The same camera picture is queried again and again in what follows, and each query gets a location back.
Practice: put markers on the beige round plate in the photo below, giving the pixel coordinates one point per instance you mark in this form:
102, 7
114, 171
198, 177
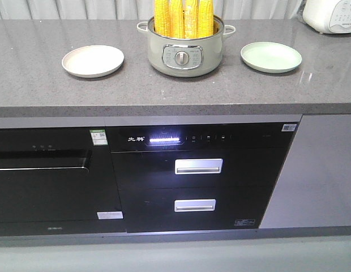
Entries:
93, 61

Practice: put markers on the upper silver drawer handle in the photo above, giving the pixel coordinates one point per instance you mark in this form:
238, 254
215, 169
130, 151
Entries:
197, 166

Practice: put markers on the white rice cooker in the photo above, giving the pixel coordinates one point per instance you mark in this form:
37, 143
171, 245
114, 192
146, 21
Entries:
328, 16

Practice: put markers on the yellow corn cob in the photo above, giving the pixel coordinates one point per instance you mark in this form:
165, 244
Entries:
162, 17
205, 18
191, 19
176, 19

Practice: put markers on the green round plate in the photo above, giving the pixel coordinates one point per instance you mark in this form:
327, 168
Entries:
270, 57

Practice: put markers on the pale green electric pot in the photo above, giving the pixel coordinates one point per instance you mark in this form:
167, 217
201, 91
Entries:
185, 58

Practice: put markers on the black built-in dishwasher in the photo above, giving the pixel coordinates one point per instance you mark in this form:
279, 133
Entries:
57, 181

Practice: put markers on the black drawer sterilizer cabinet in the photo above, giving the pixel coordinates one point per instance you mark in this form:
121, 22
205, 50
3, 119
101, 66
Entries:
144, 156

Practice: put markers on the lower silver drawer handle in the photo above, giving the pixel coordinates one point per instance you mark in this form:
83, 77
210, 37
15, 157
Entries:
194, 205

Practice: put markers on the grey pleated curtain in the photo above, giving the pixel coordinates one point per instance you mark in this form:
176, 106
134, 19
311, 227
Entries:
139, 10

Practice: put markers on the silver drawer handle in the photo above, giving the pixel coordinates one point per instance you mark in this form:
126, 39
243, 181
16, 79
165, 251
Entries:
197, 166
194, 205

